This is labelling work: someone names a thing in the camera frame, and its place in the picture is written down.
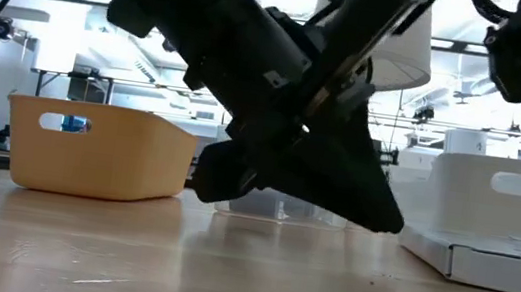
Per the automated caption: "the white plastic bin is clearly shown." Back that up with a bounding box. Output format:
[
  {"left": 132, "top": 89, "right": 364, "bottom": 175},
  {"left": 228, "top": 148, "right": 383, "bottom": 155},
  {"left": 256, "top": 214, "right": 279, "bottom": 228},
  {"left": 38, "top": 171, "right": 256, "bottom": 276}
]
[{"left": 423, "top": 147, "right": 521, "bottom": 243}]

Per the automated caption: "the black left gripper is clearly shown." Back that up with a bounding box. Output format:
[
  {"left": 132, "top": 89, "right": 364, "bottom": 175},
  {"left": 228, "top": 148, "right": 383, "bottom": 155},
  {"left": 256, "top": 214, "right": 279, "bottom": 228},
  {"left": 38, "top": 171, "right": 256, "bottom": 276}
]
[{"left": 166, "top": 0, "right": 442, "bottom": 238}]

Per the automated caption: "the white labelled flat package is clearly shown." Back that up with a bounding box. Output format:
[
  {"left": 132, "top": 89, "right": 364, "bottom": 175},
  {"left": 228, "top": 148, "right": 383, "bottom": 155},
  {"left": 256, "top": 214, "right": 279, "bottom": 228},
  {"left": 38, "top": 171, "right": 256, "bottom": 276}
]
[{"left": 392, "top": 221, "right": 521, "bottom": 292}]

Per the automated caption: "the clear plastic bin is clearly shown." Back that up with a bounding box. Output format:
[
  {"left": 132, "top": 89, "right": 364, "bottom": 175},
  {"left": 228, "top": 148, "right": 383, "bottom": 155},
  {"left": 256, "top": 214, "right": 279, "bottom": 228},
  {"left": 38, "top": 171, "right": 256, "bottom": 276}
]
[{"left": 213, "top": 182, "right": 351, "bottom": 233}]

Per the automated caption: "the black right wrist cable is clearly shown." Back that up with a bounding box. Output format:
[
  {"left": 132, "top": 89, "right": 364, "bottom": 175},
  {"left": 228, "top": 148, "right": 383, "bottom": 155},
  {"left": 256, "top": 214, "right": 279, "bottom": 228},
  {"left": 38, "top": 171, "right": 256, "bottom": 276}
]
[{"left": 467, "top": 0, "right": 519, "bottom": 28}]

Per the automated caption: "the white cylinder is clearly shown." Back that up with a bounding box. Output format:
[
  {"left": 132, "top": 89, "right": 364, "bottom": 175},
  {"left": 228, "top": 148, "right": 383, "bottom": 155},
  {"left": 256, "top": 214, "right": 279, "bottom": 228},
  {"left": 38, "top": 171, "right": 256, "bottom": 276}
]
[{"left": 442, "top": 127, "right": 489, "bottom": 157}]

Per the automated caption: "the white fabric lamp shade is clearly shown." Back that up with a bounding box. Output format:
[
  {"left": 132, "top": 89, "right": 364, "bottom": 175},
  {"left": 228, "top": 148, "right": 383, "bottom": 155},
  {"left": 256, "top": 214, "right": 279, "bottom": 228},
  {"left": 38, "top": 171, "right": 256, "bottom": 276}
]
[{"left": 306, "top": 0, "right": 442, "bottom": 100}]

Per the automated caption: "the orange plastic bin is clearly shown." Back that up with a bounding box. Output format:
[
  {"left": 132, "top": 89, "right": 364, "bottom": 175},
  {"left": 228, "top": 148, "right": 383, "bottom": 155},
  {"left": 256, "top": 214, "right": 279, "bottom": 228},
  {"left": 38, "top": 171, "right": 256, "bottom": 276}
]
[{"left": 0, "top": 91, "right": 203, "bottom": 211}]

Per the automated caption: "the black framed background table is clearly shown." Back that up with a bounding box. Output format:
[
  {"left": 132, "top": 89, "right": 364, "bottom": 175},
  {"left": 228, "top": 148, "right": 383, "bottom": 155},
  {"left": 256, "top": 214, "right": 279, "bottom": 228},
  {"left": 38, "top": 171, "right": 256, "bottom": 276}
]
[{"left": 27, "top": 65, "right": 117, "bottom": 107}]

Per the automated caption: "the black mounted camera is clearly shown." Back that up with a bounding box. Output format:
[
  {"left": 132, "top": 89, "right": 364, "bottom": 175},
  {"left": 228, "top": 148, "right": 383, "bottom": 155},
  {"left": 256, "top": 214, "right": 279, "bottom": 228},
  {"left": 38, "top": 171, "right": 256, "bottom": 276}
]
[{"left": 0, "top": 16, "right": 19, "bottom": 42}]

